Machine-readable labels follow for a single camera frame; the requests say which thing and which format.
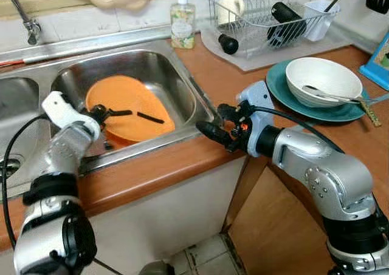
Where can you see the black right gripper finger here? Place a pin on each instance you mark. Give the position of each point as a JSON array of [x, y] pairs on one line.
[[230, 112], [214, 133]]

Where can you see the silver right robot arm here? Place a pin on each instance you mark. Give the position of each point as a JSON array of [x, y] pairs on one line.
[[328, 172]]

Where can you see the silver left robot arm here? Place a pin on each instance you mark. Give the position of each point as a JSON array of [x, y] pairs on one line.
[[61, 153]]

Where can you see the black stick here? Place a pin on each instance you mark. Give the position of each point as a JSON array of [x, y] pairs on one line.
[[121, 112], [150, 118]]

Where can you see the teal plate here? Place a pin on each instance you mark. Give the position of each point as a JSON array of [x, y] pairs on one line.
[[285, 102]]

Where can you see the stainless steel sink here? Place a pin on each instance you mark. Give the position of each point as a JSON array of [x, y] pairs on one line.
[[176, 87]]

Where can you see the small black bottle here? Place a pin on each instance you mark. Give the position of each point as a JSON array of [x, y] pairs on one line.
[[228, 44]]

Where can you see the grey drying mat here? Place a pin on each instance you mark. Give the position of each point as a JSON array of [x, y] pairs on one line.
[[285, 59]]

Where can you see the metal spoon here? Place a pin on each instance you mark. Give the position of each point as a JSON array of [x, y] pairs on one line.
[[313, 90]]

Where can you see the blue plastic utensil holder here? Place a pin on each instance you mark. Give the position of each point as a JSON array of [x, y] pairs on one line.
[[378, 62]]

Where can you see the clear soap pump bottle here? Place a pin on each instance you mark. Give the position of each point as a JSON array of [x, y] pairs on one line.
[[183, 29]]

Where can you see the thin red stick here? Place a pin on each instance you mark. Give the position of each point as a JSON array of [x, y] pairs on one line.
[[11, 62]]

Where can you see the white cabinet front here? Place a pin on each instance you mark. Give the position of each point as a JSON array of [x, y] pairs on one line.
[[164, 220]]

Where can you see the white bowl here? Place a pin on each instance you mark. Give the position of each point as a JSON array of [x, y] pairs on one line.
[[325, 73]]

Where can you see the cream mug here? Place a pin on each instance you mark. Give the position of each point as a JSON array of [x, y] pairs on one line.
[[231, 10]]

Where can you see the black tumbler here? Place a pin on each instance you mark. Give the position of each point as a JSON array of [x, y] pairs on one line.
[[287, 25]]

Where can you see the brown wooden cabinet door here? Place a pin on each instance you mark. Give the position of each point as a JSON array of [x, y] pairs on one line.
[[273, 232]]

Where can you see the metal faucet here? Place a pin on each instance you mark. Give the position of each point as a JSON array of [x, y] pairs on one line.
[[31, 31]]

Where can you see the wooden window sill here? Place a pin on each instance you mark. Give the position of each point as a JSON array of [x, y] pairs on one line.
[[48, 0]]

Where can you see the white plastic utensil cup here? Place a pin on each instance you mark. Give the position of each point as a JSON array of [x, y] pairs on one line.
[[319, 23]]

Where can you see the grey robot foot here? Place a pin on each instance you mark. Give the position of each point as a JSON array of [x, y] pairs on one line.
[[156, 269]]

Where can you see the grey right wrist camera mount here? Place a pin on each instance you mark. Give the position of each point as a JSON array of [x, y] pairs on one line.
[[258, 99]]

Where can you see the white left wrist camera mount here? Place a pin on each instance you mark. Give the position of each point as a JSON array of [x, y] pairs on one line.
[[58, 108]]

